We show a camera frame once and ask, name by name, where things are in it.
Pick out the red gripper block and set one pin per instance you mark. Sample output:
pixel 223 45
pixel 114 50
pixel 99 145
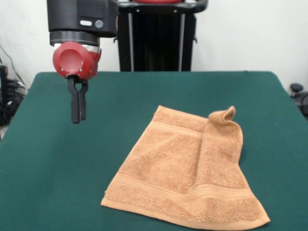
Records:
pixel 72 61

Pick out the tan terry towel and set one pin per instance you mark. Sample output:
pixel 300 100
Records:
pixel 168 163

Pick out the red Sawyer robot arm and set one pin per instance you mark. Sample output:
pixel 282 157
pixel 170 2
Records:
pixel 67 16

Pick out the black electronics box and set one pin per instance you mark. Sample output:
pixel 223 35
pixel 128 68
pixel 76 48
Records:
pixel 4 91

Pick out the dark green table cloth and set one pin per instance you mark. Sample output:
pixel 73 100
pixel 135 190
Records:
pixel 216 91

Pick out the grey office chair base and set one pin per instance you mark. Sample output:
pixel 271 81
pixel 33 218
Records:
pixel 298 93

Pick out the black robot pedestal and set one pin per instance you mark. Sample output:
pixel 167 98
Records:
pixel 156 48

